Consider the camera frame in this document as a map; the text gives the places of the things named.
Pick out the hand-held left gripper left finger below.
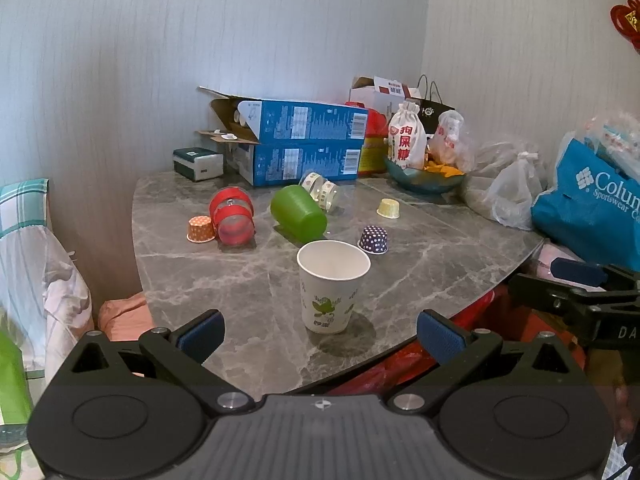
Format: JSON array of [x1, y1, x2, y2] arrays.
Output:
[[55, 309, 256, 416]]

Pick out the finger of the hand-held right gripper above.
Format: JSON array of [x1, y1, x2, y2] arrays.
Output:
[[550, 257, 640, 292], [508, 272, 606, 347]]

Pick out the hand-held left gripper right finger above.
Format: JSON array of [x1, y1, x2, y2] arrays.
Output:
[[385, 310, 586, 416]]

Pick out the green plastic cup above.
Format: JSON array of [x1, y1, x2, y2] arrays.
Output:
[[270, 185, 328, 239]]

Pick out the orange dotted small paper cup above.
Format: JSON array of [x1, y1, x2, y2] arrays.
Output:
[[186, 215, 217, 244]]

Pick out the purple dotted small paper cup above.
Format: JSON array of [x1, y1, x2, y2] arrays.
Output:
[[357, 225, 389, 256]]

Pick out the white printed paper cup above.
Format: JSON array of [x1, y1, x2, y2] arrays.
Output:
[[296, 240, 372, 335]]

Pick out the red transparent plastic cup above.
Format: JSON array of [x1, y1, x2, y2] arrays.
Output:
[[209, 186, 257, 247]]

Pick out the red plastic bag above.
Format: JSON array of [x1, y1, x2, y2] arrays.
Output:
[[320, 287, 581, 397]]

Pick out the blue shopping bag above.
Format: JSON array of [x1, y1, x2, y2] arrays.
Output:
[[531, 132, 640, 265]]

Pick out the pink cushion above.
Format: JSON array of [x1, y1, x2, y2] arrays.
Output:
[[97, 292, 153, 342]]

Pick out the clear plastic bag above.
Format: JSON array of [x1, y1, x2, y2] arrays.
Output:
[[460, 141, 551, 231]]

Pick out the teal bowl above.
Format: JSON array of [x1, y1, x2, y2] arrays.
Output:
[[384, 157, 467, 195]]

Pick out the green and white small box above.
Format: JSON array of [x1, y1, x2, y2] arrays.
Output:
[[172, 147, 224, 182]]

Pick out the clear snack bag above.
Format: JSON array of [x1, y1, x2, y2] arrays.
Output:
[[426, 109, 476, 173]]

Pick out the plaid cloth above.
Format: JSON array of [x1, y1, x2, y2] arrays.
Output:
[[0, 178, 94, 381]]

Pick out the green bag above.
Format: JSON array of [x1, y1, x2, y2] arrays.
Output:
[[0, 329, 34, 426]]

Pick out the red and yellow box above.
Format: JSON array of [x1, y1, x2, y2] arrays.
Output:
[[358, 107, 391, 177]]

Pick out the closed blue cardboard box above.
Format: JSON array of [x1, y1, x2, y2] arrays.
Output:
[[226, 141, 365, 188]]

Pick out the black paper bag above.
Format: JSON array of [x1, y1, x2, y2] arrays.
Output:
[[416, 74, 457, 126]]

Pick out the open blue cardboard box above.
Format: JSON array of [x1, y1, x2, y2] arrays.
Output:
[[196, 86, 370, 145]]

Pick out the white cardboard box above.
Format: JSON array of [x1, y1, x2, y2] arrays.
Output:
[[348, 76, 426, 116]]

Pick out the red hanging decoration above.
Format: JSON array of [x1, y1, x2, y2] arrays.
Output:
[[609, 0, 640, 52]]

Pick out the white drawstring pouch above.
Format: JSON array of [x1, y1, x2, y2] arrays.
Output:
[[388, 101, 427, 171]]

